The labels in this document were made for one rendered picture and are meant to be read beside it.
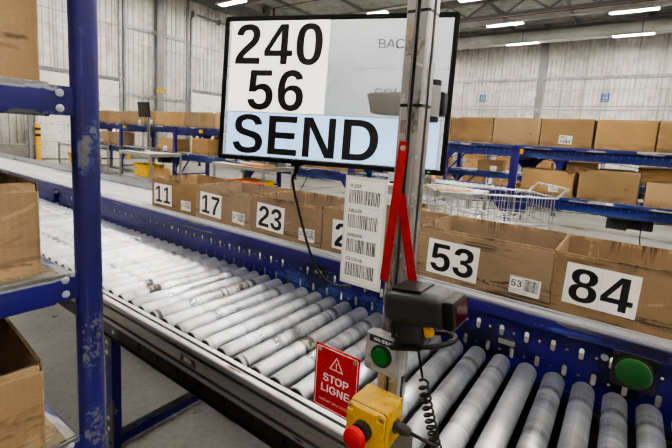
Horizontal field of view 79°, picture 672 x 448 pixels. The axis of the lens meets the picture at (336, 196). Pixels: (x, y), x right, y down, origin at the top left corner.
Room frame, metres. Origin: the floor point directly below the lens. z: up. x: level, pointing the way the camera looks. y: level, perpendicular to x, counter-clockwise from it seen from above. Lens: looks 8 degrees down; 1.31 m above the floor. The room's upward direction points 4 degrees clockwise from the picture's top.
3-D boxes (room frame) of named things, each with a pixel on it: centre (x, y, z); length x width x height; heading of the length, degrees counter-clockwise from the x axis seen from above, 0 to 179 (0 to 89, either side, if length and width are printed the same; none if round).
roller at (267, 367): (1.11, 0.03, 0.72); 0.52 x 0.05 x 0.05; 145
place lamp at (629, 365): (0.88, -0.71, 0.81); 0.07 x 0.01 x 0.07; 55
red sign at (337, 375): (0.70, -0.05, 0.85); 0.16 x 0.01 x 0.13; 55
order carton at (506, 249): (1.28, -0.52, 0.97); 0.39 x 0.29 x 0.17; 55
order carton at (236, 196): (1.96, 0.44, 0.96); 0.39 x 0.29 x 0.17; 54
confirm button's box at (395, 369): (0.65, -0.10, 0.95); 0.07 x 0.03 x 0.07; 55
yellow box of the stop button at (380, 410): (0.61, -0.11, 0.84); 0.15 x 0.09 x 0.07; 55
